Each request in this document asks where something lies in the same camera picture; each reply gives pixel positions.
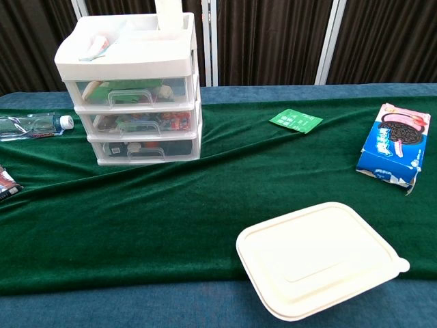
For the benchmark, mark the small white tube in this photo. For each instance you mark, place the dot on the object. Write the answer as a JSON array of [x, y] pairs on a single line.
[[97, 46]]

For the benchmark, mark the red black snack packet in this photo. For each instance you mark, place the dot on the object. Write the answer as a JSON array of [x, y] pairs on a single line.
[[7, 186]]

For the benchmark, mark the white plastic drawer unit frame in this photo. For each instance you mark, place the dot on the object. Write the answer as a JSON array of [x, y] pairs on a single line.
[[136, 58]]

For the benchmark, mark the blue cookie box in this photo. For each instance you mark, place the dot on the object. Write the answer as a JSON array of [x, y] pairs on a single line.
[[392, 147]]

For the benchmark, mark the green flat packet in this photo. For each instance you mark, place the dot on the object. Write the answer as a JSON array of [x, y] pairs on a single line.
[[295, 120]]

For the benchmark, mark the green velvet cloth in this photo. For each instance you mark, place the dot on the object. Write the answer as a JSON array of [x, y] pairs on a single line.
[[170, 212]]

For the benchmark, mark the clear drawer with green packs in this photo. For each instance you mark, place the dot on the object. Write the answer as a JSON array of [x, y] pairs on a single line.
[[177, 93]]

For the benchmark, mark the white lidded lunch box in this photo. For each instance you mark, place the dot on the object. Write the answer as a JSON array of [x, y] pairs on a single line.
[[317, 259]]

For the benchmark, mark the green pack inside drawer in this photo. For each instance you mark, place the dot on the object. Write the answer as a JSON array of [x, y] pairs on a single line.
[[129, 85]]

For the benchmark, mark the white bottle on drawer unit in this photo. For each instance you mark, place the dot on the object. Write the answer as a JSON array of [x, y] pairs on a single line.
[[169, 15]]

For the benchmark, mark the clear plastic water bottle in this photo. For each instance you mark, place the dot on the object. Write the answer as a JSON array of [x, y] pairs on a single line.
[[30, 126]]

